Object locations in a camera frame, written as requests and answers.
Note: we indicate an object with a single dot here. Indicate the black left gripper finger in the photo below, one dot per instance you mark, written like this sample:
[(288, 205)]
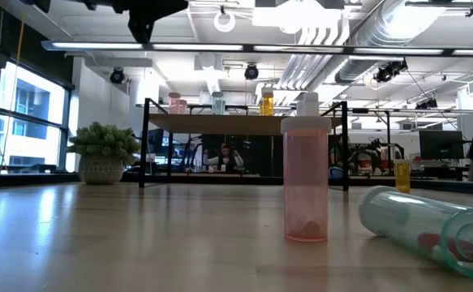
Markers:
[(147, 16)]

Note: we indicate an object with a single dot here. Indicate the round black ceiling speaker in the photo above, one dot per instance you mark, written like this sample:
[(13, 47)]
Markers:
[(117, 76), (251, 71)]

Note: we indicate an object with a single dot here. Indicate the clear white pill bottles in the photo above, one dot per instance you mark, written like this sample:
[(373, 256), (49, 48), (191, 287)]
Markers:
[(311, 101)]

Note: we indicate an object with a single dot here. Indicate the wooden shelf black metal frame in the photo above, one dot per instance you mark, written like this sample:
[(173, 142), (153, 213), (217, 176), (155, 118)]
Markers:
[(220, 124)]

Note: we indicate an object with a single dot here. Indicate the green plant in white pot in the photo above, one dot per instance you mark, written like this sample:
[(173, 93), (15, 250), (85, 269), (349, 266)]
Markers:
[(100, 170)]

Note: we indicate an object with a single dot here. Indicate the clear white vial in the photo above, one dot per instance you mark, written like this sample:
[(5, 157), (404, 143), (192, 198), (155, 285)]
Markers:
[(300, 110)]

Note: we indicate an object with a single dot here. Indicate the pink translucent medicine bottle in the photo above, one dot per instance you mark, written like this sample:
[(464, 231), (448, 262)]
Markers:
[(183, 107), (174, 104), (306, 178)]

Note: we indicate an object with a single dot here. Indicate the black computer monitor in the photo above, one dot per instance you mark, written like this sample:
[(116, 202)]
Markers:
[(441, 144)]

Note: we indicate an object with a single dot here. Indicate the long ceiling light bar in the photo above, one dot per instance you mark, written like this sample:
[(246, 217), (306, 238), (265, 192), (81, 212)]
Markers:
[(98, 45)]

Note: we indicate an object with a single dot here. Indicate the green translucent medicine bottle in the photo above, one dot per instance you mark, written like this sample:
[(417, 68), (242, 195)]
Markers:
[(218, 104), (422, 227)]

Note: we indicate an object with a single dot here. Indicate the black track spotlight cluster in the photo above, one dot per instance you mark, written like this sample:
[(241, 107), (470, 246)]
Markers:
[(390, 71)]

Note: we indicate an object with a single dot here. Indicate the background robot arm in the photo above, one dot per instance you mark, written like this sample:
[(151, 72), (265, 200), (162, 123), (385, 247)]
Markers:
[(368, 156)]

